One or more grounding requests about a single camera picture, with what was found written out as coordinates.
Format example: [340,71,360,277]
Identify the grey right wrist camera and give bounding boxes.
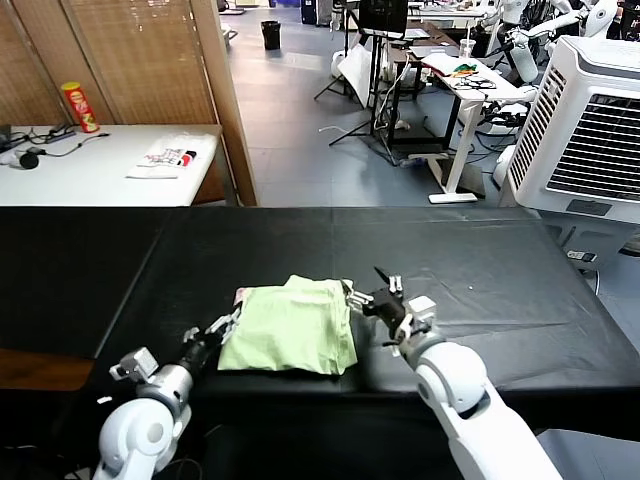
[404,295,438,334]

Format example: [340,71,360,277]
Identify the white air cooler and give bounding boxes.
[499,34,640,224]

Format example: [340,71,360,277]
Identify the wooden folding screen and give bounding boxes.
[0,0,259,207]

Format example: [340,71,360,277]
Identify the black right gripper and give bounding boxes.
[342,267,410,335]

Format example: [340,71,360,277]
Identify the red chips can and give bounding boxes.
[60,81,101,134]

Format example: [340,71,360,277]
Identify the white reflector board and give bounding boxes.
[337,43,374,109]

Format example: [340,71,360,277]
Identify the white side table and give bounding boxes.
[0,123,224,207]

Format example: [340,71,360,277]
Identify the white standing desk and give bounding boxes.
[408,47,519,205]

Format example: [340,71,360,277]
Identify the black grey handheld device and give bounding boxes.
[0,147,47,170]

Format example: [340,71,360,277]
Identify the black table cover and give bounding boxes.
[0,205,640,432]

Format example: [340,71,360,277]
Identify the black tangled cables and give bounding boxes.
[452,74,499,92]

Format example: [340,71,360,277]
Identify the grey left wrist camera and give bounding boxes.
[109,347,160,384]

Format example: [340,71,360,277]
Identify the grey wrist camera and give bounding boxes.
[404,295,438,334]
[109,347,160,384]

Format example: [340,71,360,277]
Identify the black monitor on stand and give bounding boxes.
[358,0,409,40]

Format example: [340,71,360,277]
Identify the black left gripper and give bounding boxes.
[178,305,244,375]

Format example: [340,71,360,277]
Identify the light green t-shirt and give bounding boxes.
[218,273,358,376]

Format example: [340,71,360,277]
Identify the black cable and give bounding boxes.
[0,127,111,160]

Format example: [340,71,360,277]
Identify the white folded printed t-shirt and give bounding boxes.
[125,134,209,180]

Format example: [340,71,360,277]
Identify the black trash bin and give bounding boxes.
[260,19,282,50]

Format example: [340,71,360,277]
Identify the white humanoid robot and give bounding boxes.
[479,0,621,91]

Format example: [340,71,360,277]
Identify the black tripod stand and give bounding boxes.
[313,9,401,156]

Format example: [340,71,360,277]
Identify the grey laptop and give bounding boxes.
[409,44,461,59]

